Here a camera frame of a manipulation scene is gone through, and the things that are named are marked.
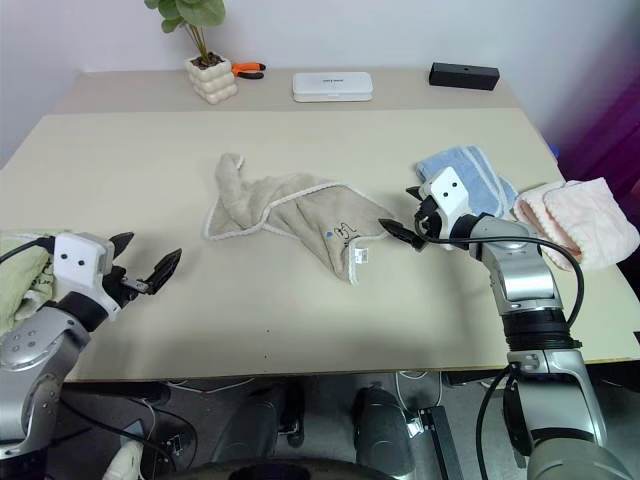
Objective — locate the white flat case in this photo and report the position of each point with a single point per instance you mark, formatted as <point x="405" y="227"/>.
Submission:
<point x="332" y="86"/>

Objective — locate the white bubble plant pot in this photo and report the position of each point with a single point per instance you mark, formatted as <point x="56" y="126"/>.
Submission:
<point x="212" y="82"/>

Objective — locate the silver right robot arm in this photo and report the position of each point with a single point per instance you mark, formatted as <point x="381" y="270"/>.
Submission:
<point x="525" y="285"/>

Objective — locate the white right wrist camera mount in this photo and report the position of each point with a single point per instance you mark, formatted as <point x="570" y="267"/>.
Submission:
<point x="447" y="192"/>

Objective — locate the dark rounded shape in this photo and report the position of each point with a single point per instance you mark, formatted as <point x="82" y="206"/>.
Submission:
<point x="260" y="420"/>
<point x="382" y="430"/>

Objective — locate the folded light blue towel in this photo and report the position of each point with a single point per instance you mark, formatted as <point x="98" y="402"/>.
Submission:
<point x="480" y="165"/>

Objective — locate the light green towel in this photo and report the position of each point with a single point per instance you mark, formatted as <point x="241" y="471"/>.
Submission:
<point x="15" y="280"/>

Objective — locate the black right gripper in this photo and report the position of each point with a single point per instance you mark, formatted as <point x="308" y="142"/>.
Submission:
<point x="431" y="220"/>

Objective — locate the black rectangular box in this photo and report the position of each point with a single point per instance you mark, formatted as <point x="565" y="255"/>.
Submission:
<point x="462" y="76"/>

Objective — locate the folded pink towel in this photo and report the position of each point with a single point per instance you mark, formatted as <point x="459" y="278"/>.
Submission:
<point x="590" y="215"/>

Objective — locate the black metal bar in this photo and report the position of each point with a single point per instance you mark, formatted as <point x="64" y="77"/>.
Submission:
<point x="442" y="440"/>

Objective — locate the beige towel with white trim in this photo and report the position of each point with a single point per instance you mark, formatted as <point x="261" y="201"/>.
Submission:
<point x="300" y="205"/>

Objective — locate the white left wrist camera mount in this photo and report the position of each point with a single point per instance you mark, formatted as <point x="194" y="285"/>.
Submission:
<point x="80" y="262"/>

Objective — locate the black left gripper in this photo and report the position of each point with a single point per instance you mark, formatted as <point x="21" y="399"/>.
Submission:
<point x="122" y="285"/>

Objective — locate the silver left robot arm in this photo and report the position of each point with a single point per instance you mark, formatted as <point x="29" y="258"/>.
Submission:
<point x="35" y="345"/>

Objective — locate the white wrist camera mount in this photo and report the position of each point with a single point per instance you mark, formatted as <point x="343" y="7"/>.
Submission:
<point x="447" y="192"/>
<point x="80" y="262"/>

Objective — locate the green leafy plant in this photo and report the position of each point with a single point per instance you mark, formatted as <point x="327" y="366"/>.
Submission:
<point x="187" y="12"/>

